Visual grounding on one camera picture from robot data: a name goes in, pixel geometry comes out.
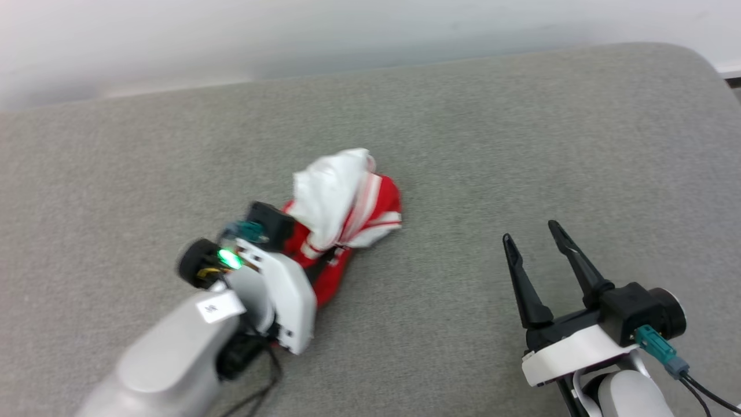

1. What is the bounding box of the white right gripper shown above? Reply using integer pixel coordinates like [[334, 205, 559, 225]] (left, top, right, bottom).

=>
[[502, 220, 643, 388]]

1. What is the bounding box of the teal right camera connector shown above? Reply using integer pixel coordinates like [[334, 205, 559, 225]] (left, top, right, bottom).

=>
[[635, 325, 691, 380]]

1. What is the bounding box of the red and white garment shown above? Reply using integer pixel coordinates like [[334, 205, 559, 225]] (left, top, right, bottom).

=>
[[282, 148, 403, 308]]

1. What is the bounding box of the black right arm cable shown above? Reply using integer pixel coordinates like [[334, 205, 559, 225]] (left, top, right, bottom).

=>
[[686, 375, 741, 413], [678, 378, 714, 417]]

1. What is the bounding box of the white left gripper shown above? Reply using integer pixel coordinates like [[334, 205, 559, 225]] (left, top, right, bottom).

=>
[[220, 237, 318, 356]]

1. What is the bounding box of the teal left camera connector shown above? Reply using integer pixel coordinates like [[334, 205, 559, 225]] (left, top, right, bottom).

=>
[[223, 222, 270, 244]]

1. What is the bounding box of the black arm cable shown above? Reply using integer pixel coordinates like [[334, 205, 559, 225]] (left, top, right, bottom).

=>
[[220, 342, 284, 417], [678, 378, 714, 417], [686, 375, 741, 413]]

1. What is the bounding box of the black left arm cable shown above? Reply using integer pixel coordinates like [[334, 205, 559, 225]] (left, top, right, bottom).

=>
[[220, 342, 284, 417]]

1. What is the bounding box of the white label sticker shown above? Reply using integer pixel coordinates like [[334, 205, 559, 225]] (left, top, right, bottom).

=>
[[196, 290, 247, 324]]

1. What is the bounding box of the teal camera connector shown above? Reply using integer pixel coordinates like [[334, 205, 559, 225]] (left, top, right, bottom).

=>
[[223, 222, 270, 244], [635, 325, 691, 380]]

